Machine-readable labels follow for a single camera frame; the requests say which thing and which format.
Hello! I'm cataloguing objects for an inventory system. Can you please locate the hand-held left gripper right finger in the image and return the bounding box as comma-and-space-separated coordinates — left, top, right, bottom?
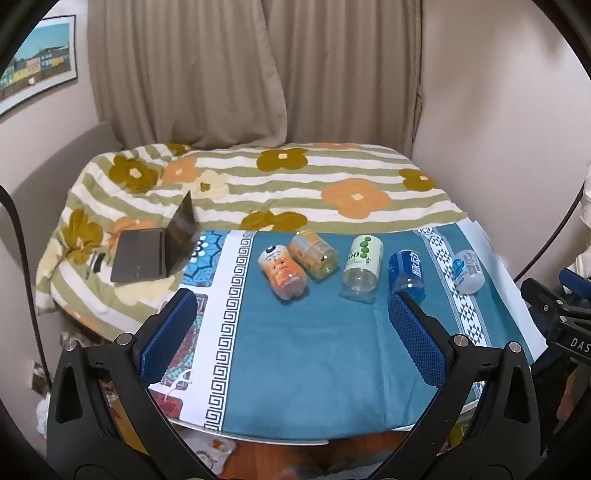
387, 292, 542, 467

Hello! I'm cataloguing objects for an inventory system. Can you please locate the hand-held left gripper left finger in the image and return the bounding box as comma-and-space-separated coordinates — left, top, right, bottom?
46, 288, 205, 467

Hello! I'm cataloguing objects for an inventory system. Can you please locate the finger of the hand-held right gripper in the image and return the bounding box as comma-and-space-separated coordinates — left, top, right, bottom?
558, 268, 591, 306
521, 278, 573, 324

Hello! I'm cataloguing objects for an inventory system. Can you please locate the person's right forearm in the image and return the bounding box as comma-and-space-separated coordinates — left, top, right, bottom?
556, 364, 585, 421

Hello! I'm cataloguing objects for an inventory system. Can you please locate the blue label plastic cup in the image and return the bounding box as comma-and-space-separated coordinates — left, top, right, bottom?
388, 250, 426, 303

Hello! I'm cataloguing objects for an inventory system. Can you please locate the green dotted plastic cup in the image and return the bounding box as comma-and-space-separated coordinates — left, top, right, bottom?
339, 234, 384, 304

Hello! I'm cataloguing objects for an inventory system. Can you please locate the orange label plastic cup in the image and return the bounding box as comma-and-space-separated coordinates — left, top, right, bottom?
257, 246, 309, 301

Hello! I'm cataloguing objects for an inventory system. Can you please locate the yellow label plastic cup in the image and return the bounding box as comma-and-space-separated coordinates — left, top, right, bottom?
289, 229, 341, 282

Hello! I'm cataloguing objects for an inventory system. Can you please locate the white cloth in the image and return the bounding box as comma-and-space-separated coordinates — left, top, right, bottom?
573, 178, 591, 278

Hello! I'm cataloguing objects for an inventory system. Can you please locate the grey laptop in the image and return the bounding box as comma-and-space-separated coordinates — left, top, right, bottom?
110, 190, 197, 283

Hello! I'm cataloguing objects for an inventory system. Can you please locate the blue patterned tablecloth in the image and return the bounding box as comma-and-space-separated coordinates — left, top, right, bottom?
148, 222, 548, 444

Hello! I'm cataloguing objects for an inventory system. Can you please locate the floral striped blanket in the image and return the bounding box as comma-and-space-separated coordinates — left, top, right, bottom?
36, 142, 467, 340

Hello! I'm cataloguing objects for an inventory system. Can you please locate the beige curtain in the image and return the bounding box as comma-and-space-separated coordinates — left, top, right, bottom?
87, 0, 423, 153

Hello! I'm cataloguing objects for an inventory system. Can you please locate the thin black cable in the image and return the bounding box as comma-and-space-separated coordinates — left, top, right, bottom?
512, 138, 591, 283

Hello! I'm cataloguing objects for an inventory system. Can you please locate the thick black cable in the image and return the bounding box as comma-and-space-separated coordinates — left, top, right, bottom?
0, 185, 52, 395

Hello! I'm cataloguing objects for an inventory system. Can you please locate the framed wall poster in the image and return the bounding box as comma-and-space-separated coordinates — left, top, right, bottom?
0, 15, 77, 118

